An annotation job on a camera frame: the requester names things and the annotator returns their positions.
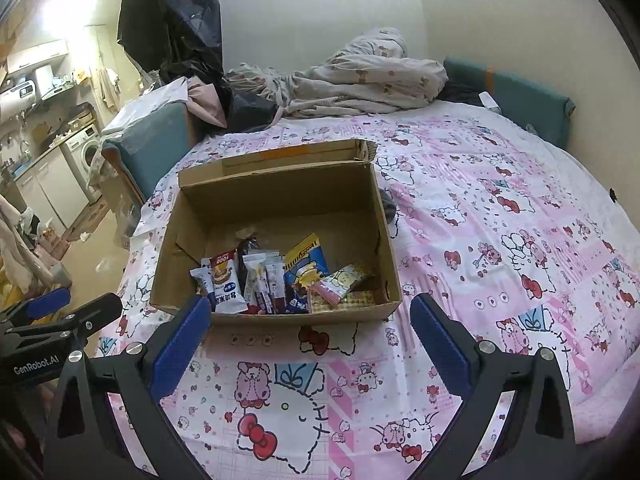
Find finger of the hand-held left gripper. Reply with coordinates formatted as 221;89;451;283
0;292;123;343
0;287;72;328

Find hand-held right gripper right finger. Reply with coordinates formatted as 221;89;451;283
409;292;586;480

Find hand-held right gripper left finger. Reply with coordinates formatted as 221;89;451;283
42;295;213;480

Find red white rice cake packet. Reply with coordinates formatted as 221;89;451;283
208;251;249;314

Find gold brown snack packet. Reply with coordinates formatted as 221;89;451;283
307;290;377;314

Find white bar packet red end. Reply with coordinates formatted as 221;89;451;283
242;252;269;313

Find yellow cartoon snack packet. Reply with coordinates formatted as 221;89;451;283
309;263;372;306

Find dark snack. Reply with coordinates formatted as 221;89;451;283
235;230;262;263

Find blue snack bag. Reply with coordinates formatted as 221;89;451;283
283;233;332;301

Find brown cardboard box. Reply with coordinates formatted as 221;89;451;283
149;138;403;328

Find beige hanging garments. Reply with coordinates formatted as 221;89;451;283
0;192;56;291

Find brown floor rug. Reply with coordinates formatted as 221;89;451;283
65;197;111;243

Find clear plastic bag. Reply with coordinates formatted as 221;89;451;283
90;140;146;248

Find pink cartoon printed bedsheet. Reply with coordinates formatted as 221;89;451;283
95;112;640;480

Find white kitchen cabinet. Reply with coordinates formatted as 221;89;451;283
15;147;91;231

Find white washing machine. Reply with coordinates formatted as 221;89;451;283
60;122;106;201

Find white printed sheet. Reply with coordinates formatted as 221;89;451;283
100;77;190;136

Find hanging beige towel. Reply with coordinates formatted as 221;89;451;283
97;67;121;108

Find pink cloth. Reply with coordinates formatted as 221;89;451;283
186;80;228;128

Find dark cloth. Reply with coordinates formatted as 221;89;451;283
437;80;486;106

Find black plastic bag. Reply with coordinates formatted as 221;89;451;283
225;77;283;133

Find crumpled grey printed blanket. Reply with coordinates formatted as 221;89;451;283
225;27;448;120

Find black plastic sheet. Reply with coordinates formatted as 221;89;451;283
117;0;223;78

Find teal padded bed rail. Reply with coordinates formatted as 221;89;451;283
102;102;196;198
442;56;576;148

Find white wall appliance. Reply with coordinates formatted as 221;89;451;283
0;77;41;116

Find white wall cupboard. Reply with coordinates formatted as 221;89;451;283
6;39;70;73

